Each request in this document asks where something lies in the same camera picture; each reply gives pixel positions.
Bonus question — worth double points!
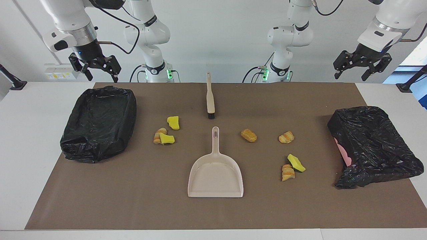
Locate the beige hand brush black bristles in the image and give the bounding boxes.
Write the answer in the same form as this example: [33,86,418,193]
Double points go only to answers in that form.
[206,72,216,120]

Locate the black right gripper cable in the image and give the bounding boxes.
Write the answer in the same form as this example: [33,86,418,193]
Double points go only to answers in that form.
[87,0,140,55]

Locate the brown table mat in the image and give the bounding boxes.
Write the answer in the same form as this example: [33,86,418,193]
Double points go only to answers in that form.
[25,83,427,230]

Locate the white wall socket box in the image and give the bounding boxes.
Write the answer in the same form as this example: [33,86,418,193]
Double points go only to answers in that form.
[44,63,79,80]

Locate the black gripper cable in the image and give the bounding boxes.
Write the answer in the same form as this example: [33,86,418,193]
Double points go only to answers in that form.
[87,0,140,55]
[312,0,427,43]

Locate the striped toy croissant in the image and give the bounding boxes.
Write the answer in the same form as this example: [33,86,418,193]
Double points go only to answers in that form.
[282,164,296,182]
[153,128,168,144]
[279,131,295,144]

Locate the black base power cable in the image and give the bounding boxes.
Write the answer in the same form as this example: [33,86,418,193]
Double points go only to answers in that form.
[242,53,275,83]
[129,64,147,83]

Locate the brown toy bread roll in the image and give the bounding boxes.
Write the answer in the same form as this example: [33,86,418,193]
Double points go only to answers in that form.
[241,129,258,143]

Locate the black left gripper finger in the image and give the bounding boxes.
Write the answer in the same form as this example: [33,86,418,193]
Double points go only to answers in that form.
[333,50,358,80]
[361,53,393,82]

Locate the yellow and green sponge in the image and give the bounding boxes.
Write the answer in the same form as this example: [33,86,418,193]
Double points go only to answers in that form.
[287,154,306,173]

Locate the pale pink plastic dustpan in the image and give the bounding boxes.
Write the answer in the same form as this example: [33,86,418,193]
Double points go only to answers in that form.
[187,126,244,198]

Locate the black clamp stand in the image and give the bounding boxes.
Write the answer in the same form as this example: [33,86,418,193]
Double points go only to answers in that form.
[396,65,427,93]
[0,63,28,91]

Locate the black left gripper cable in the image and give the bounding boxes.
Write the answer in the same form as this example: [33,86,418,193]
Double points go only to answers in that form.
[312,0,427,43]

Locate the pink plastic bin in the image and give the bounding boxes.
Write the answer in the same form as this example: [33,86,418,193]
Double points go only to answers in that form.
[334,137,352,167]

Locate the white wall conduit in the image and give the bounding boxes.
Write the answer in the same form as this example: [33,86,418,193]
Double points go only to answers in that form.
[13,0,62,64]

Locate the bin lined with black bag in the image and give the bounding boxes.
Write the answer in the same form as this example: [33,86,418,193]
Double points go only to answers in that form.
[60,86,137,164]

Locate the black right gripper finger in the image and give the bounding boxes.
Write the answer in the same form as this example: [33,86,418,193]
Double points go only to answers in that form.
[68,53,93,81]
[97,55,121,83]

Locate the crumpled black trash bag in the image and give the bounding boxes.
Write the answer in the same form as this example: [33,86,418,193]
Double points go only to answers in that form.
[327,106,424,189]

